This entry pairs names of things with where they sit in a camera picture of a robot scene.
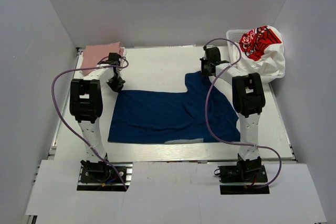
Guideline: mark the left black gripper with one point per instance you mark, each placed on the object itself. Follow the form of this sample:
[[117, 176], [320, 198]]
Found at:
[[118, 87]]

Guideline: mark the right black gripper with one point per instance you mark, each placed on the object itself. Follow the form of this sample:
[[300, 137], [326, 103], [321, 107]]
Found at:
[[204, 72]]

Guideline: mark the white red print t shirt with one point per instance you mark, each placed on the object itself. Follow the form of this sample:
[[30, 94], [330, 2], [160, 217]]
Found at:
[[262, 51]]

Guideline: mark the blue t shirt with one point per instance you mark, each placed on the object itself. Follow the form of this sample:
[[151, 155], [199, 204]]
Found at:
[[148, 117]]

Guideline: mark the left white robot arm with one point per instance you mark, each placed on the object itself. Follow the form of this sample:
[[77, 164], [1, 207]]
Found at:
[[86, 103]]

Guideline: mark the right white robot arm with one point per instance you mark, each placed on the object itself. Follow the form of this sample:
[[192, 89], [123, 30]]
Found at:
[[248, 100]]

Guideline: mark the white plastic basket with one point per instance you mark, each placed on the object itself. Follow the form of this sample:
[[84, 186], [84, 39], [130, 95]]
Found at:
[[232, 36]]

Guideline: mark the folded pink t shirt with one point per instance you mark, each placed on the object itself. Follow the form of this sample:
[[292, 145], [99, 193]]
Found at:
[[93, 54]]

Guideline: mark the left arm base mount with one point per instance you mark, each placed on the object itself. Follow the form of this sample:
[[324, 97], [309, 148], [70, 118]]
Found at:
[[101, 177]]

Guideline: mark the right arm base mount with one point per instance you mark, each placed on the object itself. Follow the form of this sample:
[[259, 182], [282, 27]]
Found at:
[[232, 183]]

